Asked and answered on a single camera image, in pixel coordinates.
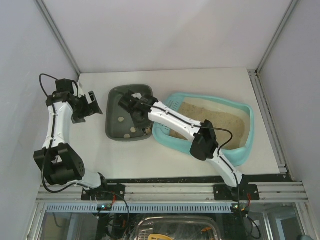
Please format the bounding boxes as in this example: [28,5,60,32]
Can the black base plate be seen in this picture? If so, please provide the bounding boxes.
[213,184,260,202]
[80,183,126,202]

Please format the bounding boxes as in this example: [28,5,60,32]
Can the clear plastic tub below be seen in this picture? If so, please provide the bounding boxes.
[130,215,223,240]

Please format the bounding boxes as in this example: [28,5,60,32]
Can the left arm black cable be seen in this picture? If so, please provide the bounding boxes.
[38,73,78,100]

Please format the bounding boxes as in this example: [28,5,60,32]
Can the aluminium front rail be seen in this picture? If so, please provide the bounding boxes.
[36,182,309,203]

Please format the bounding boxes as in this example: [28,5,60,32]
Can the blue slotted cable duct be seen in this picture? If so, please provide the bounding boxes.
[46,202,232,214]

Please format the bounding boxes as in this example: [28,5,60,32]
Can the dark grey plastic bin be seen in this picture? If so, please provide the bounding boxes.
[105,84,153,142]

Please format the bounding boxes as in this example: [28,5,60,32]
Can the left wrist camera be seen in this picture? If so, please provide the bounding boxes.
[55,78,75,95]

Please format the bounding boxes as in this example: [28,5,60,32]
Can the beige cat litter sand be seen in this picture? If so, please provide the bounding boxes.
[177,102,245,150]

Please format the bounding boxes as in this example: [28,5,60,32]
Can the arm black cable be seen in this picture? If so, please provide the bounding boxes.
[38,73,78,100]
[199,126,235,151]

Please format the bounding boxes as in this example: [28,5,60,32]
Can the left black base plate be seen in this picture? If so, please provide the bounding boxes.
[80,183,126,202]

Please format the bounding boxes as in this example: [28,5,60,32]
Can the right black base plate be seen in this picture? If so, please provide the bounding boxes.
[213,184,260,202]

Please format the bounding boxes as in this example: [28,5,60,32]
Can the teal cat litter box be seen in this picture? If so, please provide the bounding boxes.
[152,92,255,167]

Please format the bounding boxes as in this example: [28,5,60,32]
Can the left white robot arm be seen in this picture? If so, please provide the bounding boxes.
[33,91,104,193]

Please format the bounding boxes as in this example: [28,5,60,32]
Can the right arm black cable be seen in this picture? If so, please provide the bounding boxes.
[199,126,235,151]

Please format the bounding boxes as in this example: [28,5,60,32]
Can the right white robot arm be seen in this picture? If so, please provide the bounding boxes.
[118,90,245,196]

